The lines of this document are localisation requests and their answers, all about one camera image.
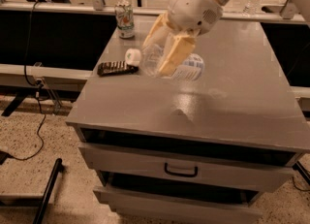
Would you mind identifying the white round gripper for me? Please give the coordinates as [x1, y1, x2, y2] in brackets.
[141, 0, 223, 77]

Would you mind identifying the clear blue-label plastic bottle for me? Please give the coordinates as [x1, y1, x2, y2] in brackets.
[124, 43, 205, 81]

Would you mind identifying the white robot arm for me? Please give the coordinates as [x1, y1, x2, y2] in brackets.
[140, 0, 230, 77]

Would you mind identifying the green white soda can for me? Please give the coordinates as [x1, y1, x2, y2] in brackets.
[114, 0, 135, 39]

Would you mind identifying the dark snack bar wrapper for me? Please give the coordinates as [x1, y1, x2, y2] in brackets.
[97, 61, 139, 77]

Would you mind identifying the grey cabinet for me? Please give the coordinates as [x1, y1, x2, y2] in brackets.
[67, 21, 309, 209]

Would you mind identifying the upper grey drawer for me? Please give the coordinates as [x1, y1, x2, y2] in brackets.
[78, 143, 293, 192]

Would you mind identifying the grey drawer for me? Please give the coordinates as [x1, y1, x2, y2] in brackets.
[78, 143, 293, 192]
[93, 185, 263, 224]

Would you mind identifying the lower grey drawer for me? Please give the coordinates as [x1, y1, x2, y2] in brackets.
[93, 185, 263, 224]

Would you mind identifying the black metal leg bar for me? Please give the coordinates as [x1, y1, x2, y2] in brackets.
[33, 158, 64, 224]

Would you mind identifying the black drawer handle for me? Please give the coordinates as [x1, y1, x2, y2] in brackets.
[164, 163, 199, 178]

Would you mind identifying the black floor cable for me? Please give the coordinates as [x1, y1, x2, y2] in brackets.
[6, 1, 47, 162]

